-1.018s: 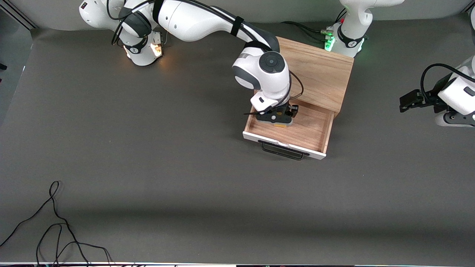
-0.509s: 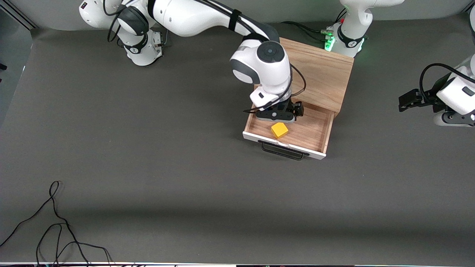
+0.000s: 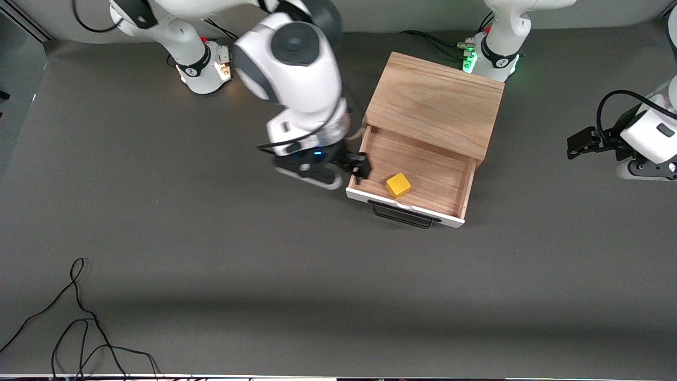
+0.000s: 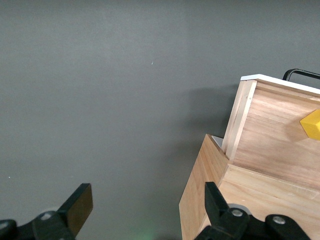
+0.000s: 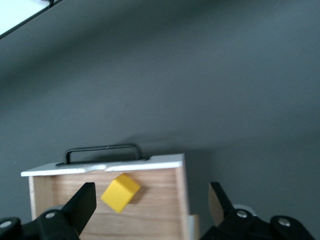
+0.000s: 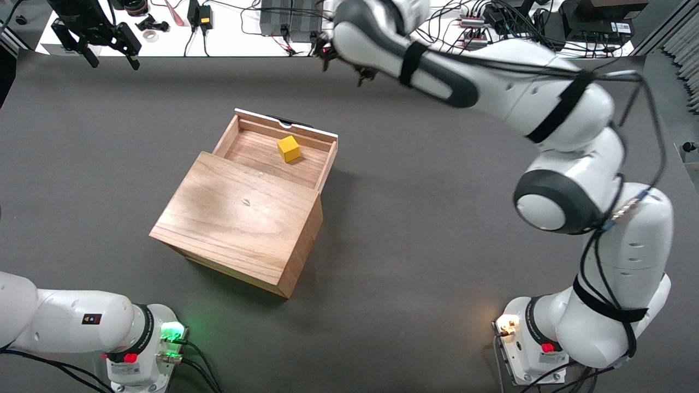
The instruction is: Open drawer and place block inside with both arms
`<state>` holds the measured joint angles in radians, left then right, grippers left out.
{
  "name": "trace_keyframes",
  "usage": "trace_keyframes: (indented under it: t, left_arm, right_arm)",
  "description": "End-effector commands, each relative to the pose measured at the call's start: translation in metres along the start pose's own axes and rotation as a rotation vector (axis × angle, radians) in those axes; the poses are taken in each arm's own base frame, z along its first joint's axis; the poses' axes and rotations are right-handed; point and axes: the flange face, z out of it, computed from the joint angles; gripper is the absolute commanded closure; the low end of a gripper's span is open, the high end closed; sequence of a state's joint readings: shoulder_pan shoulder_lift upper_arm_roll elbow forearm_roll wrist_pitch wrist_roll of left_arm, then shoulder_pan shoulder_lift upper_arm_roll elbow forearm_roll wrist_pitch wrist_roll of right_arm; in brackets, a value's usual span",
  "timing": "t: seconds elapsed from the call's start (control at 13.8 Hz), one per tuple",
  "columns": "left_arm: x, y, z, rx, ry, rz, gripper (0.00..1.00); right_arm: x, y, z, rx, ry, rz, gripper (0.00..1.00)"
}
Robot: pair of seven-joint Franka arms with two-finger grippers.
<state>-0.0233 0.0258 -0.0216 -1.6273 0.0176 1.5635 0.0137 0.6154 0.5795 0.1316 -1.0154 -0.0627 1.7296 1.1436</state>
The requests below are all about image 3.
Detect yellow cube block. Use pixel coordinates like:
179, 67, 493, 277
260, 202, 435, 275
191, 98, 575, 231
386, 172, 412, 199

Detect wooden drawer with white front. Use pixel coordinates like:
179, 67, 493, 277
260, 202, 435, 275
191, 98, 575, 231
346, 124, 478, 229

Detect black metal drawer handle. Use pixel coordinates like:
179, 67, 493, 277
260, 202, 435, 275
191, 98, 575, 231
368, 199, 441, 230

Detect wooden drawer cabinet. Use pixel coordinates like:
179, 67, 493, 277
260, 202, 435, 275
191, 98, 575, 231
363, 51, 505, 161

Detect black left arm wrist cable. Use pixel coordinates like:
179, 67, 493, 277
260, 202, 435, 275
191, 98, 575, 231
597, 90, 671, 141

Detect black left arm base cables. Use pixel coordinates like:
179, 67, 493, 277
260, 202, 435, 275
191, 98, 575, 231
400, 13, 496, 60

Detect black arm base cables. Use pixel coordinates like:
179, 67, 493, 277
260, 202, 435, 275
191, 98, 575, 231
167, 16, 242, 68
400, 13, 496, 60

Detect black right arm base cables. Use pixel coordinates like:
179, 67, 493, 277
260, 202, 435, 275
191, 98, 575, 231
167, 16, 242, 68

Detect thin black loose cable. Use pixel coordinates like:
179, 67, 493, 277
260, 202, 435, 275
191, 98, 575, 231
0, 258, 129, 379
51, 317, 160, 381

